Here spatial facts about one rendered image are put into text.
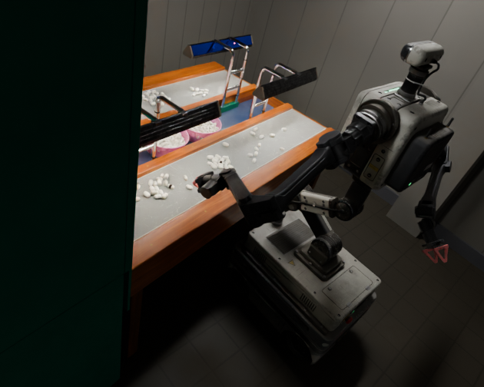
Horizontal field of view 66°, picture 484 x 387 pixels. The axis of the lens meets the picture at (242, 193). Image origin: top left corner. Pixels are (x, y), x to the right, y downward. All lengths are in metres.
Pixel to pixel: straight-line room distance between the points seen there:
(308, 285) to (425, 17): 2.22
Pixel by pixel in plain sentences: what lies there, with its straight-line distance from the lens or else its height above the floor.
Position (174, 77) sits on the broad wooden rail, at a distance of 2.81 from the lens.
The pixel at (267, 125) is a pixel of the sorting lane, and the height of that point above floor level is 0.74.
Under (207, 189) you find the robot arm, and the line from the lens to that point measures 1.49.
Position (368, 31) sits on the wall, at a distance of 3.54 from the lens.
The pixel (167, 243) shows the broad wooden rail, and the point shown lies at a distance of 1.55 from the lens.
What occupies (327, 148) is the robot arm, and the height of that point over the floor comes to 1.33.
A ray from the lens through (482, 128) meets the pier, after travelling 3.05.
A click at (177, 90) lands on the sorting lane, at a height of 0.74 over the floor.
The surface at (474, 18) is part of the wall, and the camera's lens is 3.23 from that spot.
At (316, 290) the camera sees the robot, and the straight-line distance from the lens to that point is 1.97.
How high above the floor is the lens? 1.94
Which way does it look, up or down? 39 degrees down
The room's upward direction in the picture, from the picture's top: 17 degrees clockwise
